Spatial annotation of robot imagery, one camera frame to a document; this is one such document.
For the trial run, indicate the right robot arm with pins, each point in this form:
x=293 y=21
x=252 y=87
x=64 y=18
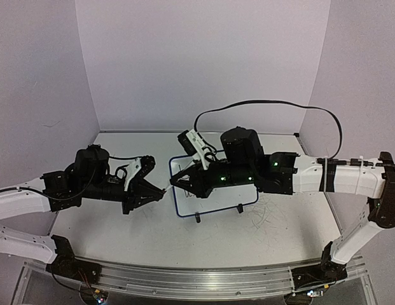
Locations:
x=288 y=173

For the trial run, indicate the blue framed whiteboard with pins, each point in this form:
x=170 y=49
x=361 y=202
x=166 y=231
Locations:
x=223 y=198

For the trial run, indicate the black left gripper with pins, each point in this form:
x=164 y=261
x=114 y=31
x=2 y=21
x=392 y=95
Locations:
x=136 y=192

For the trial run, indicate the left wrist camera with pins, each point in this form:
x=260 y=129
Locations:
x=137 y=169

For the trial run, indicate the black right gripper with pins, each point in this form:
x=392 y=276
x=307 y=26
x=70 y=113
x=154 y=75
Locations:
x=193 y=171

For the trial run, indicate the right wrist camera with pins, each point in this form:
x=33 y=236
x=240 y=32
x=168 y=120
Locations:
x=197 y=147

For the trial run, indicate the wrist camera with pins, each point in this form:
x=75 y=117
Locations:
x=137 y=169
x=197 y=147

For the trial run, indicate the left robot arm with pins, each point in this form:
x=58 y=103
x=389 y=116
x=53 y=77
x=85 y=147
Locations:
x=55 y=251

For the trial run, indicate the aluminium front rail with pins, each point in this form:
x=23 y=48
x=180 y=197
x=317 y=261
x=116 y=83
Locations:
x=130 y=284

